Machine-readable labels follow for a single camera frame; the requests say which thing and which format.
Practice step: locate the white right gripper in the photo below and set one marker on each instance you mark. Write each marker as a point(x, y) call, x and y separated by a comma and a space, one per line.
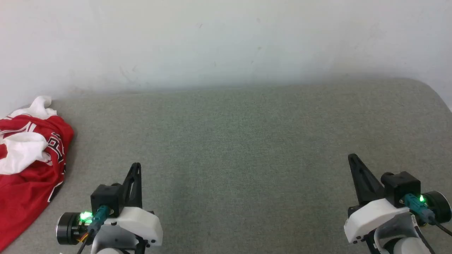
point(370, 215)

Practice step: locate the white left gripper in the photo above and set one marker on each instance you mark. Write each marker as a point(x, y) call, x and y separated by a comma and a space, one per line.
point(141, 222)

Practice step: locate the red white-trimmed sports jersey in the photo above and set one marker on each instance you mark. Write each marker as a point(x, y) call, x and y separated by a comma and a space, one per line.
point(31, 183)

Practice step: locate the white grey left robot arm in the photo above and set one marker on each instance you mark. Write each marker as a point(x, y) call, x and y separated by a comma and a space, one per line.
point(113, 243)

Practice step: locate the grey fabric sofa cushion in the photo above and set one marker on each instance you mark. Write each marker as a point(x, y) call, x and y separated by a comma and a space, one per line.
point(226, 148)

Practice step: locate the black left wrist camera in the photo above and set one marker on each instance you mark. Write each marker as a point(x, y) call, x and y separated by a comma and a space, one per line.
point(106, 197)

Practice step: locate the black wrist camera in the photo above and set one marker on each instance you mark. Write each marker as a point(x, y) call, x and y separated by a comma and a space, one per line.
point(402, 187)
point(106, 197)

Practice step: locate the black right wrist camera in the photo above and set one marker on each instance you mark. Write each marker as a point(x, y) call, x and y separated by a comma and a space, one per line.
point(402, 187)

